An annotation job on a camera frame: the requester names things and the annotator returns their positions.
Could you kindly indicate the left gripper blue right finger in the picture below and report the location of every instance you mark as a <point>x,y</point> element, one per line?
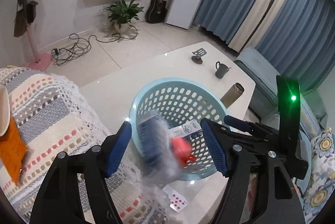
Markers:
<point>235,123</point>

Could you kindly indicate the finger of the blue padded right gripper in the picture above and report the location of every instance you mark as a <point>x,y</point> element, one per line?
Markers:
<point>216,151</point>

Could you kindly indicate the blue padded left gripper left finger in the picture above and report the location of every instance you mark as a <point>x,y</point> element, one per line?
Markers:
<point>115,146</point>

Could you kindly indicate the pink plastic bag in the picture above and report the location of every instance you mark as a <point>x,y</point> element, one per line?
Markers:
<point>182,151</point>

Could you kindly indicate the white blue tea packet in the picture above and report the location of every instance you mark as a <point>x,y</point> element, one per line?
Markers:
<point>161,165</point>

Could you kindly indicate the brown thermos bottle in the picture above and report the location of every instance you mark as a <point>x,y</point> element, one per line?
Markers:
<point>232,95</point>

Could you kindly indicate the light blue plastic basket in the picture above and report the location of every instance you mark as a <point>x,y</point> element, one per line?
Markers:
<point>179,101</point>

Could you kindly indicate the playing card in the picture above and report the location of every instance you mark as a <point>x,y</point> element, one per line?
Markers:
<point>177,201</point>

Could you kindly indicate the dark grey mug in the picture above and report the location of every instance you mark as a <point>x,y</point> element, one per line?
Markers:
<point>221,70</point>

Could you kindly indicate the floral cushion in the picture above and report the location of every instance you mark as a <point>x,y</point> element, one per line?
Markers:
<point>321,183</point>

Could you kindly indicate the striped woven blanket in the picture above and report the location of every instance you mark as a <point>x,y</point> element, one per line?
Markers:
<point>52,116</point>

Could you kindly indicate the phone stand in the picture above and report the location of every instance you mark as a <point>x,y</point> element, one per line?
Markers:
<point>197,56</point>

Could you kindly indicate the orange foil wrapper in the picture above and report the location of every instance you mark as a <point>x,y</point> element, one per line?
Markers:
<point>13,151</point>

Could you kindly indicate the pink coat stand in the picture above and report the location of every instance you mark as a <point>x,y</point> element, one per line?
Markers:
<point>40,61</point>

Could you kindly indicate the blue curtains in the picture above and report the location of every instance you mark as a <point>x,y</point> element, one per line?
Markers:
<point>294,36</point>

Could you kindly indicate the green potted plant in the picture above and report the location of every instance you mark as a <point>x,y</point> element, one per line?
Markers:
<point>121,14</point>

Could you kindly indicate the black acoustic guitar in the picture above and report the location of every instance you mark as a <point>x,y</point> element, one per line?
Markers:
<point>156,12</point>

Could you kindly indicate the brown hanging bag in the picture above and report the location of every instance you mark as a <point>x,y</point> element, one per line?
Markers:
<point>20,23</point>

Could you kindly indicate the black hanging bag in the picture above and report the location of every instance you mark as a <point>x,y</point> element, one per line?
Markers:
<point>31,11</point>

